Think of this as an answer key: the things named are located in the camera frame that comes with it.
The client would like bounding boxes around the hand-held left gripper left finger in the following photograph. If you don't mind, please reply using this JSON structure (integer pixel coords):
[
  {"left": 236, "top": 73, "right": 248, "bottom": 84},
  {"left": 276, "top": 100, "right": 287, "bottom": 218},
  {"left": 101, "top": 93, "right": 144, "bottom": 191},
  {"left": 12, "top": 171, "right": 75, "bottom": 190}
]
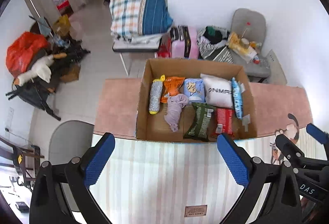
[{"left": 29, "top": 132, "right": 116, "bottom": 224}]

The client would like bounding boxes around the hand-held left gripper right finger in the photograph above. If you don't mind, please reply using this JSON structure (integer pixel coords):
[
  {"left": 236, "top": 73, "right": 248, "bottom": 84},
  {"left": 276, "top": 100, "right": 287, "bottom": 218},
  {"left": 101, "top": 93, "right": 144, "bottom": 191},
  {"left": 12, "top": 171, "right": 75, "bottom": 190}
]
[{"left": 217, "top": 133, "right": 302, "bottom": 224}]

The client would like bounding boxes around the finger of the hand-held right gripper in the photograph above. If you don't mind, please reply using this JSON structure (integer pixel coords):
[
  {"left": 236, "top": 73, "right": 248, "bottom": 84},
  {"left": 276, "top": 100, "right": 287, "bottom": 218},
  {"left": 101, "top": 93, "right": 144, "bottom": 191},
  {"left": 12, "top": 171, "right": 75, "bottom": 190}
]
[
  {"left": 306, "top": 123, "right": 329, "bottom": 145},
  {"left": 275, "top": 134, "right": 305, "bottom": 163}
]

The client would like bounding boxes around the red snack packet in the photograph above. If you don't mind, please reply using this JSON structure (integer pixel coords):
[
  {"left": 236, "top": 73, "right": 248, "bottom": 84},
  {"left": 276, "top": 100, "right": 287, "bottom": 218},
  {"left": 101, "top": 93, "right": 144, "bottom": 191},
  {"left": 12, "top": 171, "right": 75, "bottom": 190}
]
[{"left": 211, "top": 108, "right": 235, "bottom": 137}]

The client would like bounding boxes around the green snack packet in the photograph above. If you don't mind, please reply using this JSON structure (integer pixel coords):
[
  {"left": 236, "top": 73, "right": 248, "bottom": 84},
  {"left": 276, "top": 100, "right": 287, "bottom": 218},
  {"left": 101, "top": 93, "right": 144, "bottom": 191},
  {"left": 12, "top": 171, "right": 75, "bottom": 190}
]
[{"left": 183, "top": 102, "right": 216, "bottom": 141}]

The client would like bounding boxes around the slim blue packet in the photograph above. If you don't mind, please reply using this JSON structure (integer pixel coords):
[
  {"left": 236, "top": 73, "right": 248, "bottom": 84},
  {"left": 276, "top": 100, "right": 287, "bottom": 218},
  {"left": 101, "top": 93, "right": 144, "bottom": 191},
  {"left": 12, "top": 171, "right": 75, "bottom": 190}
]
[{"left": 231, "top": 78, "right": 244, "bottom": 120}]

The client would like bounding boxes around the white pillow pack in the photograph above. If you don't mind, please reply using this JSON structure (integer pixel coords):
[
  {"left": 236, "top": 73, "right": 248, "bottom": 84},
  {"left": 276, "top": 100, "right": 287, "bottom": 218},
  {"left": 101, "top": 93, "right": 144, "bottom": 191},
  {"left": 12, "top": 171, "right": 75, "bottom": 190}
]
[{"left": 200, "top": 73, "right": 234, "bottom": 108}]

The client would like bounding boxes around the purple-grey cloth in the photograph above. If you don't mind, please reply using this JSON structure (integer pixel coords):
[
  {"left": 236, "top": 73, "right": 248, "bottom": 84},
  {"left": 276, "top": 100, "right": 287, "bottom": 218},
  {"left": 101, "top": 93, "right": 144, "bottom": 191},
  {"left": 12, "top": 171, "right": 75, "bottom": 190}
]
[{"left": 164, "top": 94, "right": 189, "bottom": 132}]

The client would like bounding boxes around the blue cartoon tissue pack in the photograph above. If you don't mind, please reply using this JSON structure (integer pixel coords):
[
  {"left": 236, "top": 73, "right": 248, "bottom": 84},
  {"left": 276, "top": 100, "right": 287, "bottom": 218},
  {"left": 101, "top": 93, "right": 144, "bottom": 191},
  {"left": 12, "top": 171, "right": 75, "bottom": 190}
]
[{"left": 183, "top": 78, "right": 206, "bottom": 102}]

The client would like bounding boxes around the silver roll with yellow ends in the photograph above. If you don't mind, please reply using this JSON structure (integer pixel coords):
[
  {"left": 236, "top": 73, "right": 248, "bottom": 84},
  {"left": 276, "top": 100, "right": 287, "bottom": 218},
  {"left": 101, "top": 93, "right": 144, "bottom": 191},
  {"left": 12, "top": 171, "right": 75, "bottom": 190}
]
[{"left": 148, "top": 75, "right": 165, "bottom": 115}]

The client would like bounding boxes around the orange snack packet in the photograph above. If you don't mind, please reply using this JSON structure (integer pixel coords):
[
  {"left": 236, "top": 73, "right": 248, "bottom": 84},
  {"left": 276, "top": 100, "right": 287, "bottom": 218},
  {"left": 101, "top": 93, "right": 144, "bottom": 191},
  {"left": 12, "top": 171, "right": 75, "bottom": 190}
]
[{"left": 160, "top": 76, "right": 185, "bottom": 104}]

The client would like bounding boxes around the cardboard box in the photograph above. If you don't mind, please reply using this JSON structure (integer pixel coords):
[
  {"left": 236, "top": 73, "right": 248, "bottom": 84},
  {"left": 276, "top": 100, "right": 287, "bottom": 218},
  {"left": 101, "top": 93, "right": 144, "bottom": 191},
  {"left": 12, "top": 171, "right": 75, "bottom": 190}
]
[{"left": 135, "top": 58, "right": 258, "bottom": 143}]

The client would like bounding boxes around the cat-shaped mat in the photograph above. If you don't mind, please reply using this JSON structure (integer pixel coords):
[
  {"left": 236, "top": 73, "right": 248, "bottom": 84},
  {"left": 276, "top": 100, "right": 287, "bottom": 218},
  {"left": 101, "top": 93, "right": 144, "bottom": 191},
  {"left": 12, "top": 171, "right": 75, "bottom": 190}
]
[{"left": 270, "top": 113, "right": 300, "bottom": 164}]

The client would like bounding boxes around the empty grey chair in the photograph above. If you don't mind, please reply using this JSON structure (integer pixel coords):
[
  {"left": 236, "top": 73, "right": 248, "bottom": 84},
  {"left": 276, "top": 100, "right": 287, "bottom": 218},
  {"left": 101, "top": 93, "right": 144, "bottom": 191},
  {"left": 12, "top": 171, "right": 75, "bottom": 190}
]
[{"left": 49, "top": 121, "right": 95, "bottom": 211}]

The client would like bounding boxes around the pink table mat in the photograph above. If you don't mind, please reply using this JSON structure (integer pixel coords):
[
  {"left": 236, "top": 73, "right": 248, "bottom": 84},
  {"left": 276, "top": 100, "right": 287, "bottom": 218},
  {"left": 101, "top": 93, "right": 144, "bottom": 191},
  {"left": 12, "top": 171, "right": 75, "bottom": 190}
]
[{"left": 93, "top": 78, "right": 314, "bottom": 138}]

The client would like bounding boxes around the small brown plaque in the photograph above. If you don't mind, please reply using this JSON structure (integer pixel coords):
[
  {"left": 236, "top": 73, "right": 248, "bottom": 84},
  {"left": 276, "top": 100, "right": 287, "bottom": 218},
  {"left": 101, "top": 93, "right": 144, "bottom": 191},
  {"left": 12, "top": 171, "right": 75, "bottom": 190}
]
[{"left": 184, "top": 204, "right": 208, "bottom": 218}]

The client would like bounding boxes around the dark wooden chair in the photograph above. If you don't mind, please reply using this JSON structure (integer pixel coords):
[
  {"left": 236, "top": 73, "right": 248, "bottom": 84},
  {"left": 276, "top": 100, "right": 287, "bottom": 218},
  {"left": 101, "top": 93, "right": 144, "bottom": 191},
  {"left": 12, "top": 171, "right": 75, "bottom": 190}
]
[{"left": 0, "top": 135, "right": 44, "bottom": 186}]

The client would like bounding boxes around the white perforated panel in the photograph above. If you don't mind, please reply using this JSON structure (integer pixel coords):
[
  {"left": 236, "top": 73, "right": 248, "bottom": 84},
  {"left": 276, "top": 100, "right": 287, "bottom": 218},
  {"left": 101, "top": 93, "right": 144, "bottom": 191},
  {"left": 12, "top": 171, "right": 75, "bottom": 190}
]
[{"left": 266, "top": 49, "right": 288, "bottom": 85}]

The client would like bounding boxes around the black stroller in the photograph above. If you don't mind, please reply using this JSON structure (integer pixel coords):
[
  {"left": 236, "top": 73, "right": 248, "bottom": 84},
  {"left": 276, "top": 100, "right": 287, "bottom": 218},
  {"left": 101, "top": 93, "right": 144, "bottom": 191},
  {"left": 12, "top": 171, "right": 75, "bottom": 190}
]
[{"left": 6, "top": 37, "right": 91, "bottom": 121}]

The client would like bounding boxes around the white goose plush toy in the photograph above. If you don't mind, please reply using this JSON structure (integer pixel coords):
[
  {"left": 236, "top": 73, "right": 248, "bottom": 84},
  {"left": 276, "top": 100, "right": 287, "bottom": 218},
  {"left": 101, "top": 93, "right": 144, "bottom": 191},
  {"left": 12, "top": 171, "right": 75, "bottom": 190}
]
[{"left": 14, "top": 52, "right": 68, "bottom": 86}]

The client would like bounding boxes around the clear plastic bottle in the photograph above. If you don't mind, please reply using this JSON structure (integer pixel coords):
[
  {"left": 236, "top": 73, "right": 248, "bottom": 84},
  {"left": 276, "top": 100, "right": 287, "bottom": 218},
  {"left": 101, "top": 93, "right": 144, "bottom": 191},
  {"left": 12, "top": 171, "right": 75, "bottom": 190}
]
[{"left": 240, "top": 22, "right": 251, "bottom": 52}]

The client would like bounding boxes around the black and white patterned bag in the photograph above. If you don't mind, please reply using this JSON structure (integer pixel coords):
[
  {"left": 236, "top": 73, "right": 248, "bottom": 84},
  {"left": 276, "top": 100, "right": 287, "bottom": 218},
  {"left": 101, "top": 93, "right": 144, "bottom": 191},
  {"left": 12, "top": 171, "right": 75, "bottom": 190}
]
[{"left": 197, "top": 26, "right": 234, "bottom": 64}]

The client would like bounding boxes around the yellow plastic bag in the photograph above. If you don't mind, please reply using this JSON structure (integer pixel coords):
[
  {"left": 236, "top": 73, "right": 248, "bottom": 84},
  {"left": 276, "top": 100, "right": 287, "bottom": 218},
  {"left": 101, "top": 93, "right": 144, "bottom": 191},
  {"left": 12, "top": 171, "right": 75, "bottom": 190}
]
[{"left": 226, "top": 32, "right": 242, "bottom": 51}]

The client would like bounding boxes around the pink suitcase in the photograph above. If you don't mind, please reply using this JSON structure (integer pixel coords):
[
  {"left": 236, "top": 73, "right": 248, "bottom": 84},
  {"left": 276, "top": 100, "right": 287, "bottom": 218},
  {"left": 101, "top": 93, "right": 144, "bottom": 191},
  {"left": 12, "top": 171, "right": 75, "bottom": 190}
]
[{"left": 171, "top": 25, "right": 199, "bottom": 59}]

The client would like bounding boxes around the orange plastic bag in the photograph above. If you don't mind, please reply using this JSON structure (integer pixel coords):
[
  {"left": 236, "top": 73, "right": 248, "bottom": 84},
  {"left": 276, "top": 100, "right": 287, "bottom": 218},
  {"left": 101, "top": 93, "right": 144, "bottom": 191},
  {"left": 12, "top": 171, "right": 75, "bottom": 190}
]
[{"left": 6, "top": 31, "right": 49, "bottom": 79}]

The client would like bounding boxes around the grey chair with clutter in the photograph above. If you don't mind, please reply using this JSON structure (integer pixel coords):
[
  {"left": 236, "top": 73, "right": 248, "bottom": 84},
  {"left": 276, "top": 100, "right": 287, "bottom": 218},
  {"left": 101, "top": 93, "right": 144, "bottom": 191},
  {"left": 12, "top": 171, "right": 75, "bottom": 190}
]
[{"left": 230, "top": 8, "right": 271, "bottom": 83}]

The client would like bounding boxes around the yellow paper bag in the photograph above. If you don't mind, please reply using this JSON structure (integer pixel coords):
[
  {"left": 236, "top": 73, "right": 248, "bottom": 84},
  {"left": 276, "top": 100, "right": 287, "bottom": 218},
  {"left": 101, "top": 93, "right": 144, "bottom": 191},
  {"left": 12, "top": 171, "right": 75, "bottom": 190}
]
[{"left": 53, "top": 14, "right": 71, "bottom": 34}]

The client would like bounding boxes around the folded plaid quilt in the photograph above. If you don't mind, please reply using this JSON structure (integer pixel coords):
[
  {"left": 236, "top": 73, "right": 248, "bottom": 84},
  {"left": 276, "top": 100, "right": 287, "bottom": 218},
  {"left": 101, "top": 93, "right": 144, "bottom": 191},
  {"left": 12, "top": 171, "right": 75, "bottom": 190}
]
[{"left": 109, "top": 0, "right": 174, "bottom": 37}]

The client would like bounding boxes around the white metal frame bench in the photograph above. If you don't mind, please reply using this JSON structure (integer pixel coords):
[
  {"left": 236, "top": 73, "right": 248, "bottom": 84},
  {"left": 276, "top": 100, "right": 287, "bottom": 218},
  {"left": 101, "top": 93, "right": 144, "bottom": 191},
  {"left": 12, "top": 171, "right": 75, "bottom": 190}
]
[{"left": 112, "top": 34, "right": 162, "bottom": 76}]

